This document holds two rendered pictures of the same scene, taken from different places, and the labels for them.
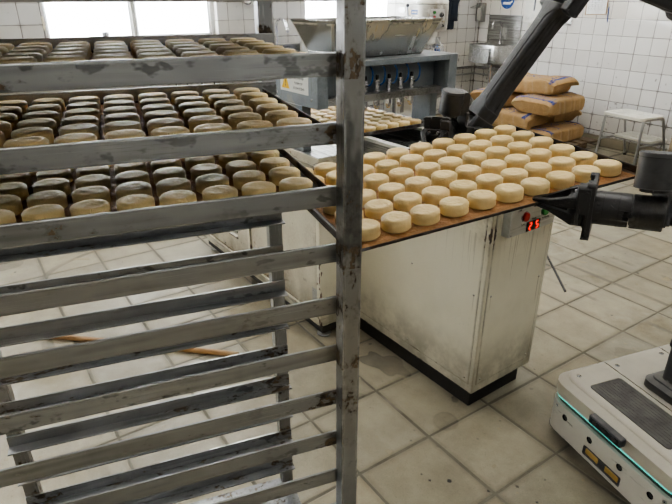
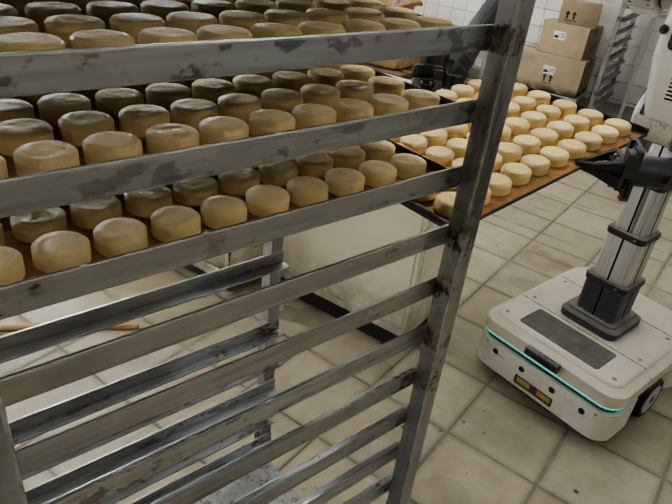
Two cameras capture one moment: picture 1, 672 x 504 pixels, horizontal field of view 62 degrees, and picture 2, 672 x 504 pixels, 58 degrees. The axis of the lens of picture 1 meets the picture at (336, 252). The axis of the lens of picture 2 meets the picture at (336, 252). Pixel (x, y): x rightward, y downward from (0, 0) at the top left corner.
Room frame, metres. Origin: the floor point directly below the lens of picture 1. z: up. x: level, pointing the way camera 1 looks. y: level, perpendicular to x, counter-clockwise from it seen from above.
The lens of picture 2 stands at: (0.11, 0.43, 1.45)
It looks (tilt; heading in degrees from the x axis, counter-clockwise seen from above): 31 degrees down; 338
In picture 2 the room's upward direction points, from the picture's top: 7 degrees clockwise
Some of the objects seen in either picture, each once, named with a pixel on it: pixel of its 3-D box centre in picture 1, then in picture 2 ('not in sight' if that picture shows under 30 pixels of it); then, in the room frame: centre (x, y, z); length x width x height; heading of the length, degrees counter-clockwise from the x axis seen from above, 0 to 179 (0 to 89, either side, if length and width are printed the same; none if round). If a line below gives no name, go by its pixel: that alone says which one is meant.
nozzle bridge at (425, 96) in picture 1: (366, 97); not in sight; (2.42, -0.13, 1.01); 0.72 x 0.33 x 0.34; 126
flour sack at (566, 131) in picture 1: (549, 131); (395, 54); (5.49, -2.10, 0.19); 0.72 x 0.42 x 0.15; 128
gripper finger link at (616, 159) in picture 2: (560, 208); (599, 171); (0.91, -0.39, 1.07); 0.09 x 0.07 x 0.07; 62
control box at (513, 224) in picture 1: (531, 209); not in sight; (1.71, -0.64, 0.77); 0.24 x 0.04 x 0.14; 126
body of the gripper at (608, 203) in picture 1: (606, 208); (642, 171); (0.88, -0.45, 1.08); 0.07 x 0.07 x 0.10; 62
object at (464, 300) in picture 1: (442, 259); (363, 204); (2.01, -0.42, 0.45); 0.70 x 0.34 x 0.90; 36
